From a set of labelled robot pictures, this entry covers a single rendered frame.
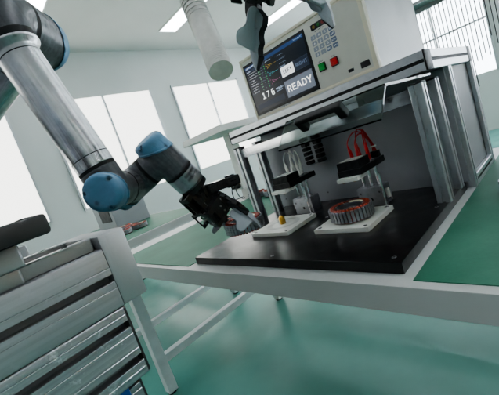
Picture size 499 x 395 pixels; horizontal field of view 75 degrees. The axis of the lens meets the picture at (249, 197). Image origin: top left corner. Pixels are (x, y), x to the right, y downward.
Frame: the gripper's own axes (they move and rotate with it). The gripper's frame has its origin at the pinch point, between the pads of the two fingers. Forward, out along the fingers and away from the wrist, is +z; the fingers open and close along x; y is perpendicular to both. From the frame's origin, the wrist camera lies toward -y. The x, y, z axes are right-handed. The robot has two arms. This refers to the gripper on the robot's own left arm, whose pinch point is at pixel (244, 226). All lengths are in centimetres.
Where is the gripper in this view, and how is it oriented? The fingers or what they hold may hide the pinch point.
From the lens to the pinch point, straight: 91.4
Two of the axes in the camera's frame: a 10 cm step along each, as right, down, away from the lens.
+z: 6.1, 6.5, 4.5
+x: 6.7, -1.2, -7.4
